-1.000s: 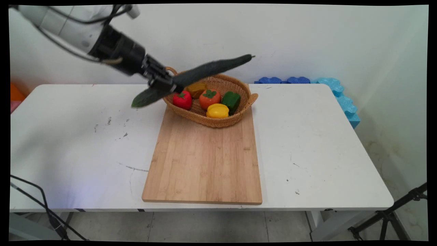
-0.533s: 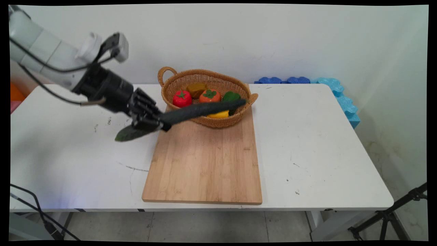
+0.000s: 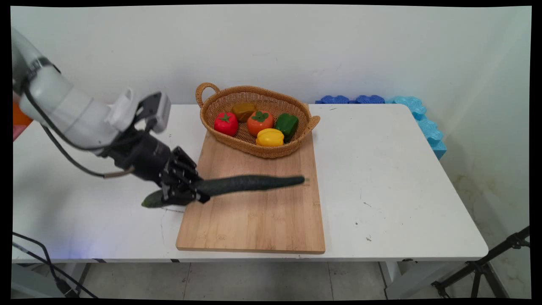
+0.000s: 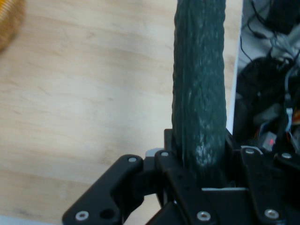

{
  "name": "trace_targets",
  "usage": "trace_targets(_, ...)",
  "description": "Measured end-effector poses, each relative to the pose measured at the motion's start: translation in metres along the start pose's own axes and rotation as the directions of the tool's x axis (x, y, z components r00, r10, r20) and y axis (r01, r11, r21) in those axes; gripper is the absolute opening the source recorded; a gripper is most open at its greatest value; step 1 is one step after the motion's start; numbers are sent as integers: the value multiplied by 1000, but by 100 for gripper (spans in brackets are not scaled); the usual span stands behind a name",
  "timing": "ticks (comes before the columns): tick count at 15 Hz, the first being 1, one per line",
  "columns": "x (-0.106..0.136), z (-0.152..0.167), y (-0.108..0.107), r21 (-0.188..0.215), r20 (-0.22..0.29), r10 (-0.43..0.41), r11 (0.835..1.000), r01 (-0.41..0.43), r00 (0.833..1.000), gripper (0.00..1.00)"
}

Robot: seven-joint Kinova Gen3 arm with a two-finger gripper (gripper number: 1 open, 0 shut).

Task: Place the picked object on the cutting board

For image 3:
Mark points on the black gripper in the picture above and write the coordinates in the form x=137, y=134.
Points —
x=144, y=159

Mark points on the long dark green cucumber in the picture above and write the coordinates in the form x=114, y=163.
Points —
x=254, y=183

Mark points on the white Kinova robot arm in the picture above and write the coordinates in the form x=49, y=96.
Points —
x=63, y=101

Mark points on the red toy tomato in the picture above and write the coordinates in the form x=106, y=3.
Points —
x=226, y=125

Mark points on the woven wicker basket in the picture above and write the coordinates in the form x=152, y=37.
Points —
x=254, y=150

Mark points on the wooden cutting board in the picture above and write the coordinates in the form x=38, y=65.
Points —
x=254, y=224

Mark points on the brown toy potato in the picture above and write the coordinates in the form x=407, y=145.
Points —
x=243, y=112

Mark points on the orange toy persimmon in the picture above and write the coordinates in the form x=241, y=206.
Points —
x=260, y=123

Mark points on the yellow toy bell pepper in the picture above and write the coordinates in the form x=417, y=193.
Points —
x=270, y=138

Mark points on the green toy bell pepper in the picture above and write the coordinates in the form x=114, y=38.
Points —
x=287, y=123

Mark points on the white table leg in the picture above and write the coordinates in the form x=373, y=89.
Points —
x=80, y=277
x=406, y=279

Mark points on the orange box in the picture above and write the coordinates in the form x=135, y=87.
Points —
x=21, y=116

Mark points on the light blue foam mat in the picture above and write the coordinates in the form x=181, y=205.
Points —
x=425, y=123

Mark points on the black tripod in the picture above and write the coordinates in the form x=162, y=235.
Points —
x=478, y=267

